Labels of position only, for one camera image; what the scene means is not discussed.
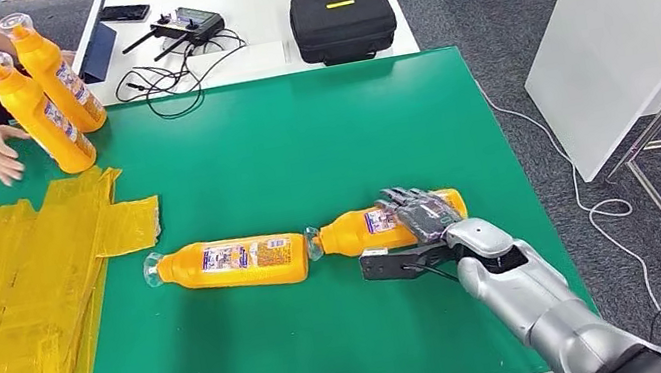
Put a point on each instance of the yellow taped cardboard sheet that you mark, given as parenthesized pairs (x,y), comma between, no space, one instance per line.
(17,278)

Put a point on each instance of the person's left hand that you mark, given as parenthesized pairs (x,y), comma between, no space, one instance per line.
(69,55)

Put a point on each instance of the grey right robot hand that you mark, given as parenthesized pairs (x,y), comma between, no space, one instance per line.
(422,213)

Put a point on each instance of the dark blue tablet case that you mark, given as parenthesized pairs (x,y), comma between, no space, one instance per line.
(98,52)

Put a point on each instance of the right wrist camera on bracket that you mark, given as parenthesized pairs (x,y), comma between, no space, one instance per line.
(397,264)

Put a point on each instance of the black remote controller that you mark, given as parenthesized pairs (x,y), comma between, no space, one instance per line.
(190,25)

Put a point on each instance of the black smartphone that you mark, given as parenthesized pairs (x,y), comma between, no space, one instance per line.
(123,13)

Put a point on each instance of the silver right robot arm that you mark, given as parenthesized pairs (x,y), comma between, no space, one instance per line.
(523,294)

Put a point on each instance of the black carrying case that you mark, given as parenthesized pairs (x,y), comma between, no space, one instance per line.
(344,27)

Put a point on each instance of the green table mat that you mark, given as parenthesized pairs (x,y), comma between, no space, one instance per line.
(297,150)

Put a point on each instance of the orange detergent bottle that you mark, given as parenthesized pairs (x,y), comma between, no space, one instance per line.
(61,82)
(346,239)
(184,276)
(41,126)

